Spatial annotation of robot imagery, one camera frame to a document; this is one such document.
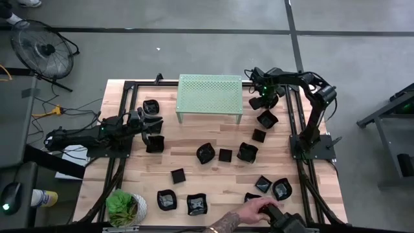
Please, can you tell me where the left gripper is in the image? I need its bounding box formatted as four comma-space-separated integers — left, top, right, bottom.
124, 107, 164, 147

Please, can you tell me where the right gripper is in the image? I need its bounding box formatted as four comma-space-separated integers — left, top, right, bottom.
249, 68, 285, 111

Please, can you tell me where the small black cube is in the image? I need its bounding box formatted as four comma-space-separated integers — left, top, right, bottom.
218, 148, 233, 163

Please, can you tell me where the person's forearm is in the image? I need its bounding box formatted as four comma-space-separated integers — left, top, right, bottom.
202, 210, 242, 233

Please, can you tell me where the green perforated metal shelf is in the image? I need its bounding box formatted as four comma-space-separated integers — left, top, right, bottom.
175, 74, 244, 125

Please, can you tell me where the white paper sheet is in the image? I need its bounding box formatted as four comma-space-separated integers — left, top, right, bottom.
54, 144, 91, 181

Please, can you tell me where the green plant in white pot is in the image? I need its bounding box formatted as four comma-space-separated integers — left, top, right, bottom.
105, 188, 148, 228

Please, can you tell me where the yellow power plug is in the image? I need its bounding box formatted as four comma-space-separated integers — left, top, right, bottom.
31, 105, 65, 119

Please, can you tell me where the black diagonal bar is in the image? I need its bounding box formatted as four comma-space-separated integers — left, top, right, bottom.
23, 144, 87, 181

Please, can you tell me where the person's hand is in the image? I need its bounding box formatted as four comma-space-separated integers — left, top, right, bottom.
235, 196, 282, 226

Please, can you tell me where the black device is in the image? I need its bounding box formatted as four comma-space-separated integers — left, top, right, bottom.
258, 203, 308, 233

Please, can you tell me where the white and yellow can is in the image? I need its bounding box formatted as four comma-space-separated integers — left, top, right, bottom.
30, 189, 60, 208

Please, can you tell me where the black floor fan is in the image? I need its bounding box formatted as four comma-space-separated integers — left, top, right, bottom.
9, 19, 81, 93

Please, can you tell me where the grey side table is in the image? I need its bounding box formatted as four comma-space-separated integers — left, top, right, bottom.
355, 82, 414, 188

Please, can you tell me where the dark grey desk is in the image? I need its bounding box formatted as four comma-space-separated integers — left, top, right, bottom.
0, 74, 39, 229

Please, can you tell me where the black box with green lights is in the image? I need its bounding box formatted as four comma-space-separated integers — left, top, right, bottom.
393, 92, 414, 116

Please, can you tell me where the black computer mouse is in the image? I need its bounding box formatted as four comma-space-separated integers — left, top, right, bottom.
0, 181, 23, 216

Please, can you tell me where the black cylinder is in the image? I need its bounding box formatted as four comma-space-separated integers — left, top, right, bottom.
397, 152, 414, 178

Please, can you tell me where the person's shoe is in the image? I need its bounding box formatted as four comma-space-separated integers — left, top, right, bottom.
16, 0, 42, 8
0, 6, 30, 29

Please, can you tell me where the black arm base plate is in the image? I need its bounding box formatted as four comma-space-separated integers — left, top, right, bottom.
86, 134, 134, 159
289, 134, 343, 160

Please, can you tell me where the black table frame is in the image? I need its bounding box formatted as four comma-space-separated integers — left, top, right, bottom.
96, 80, 326, 227

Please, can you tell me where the black diagonal frame strut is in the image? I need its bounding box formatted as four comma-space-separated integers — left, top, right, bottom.
76, 168, 125, 225
300, 170, 347, 226

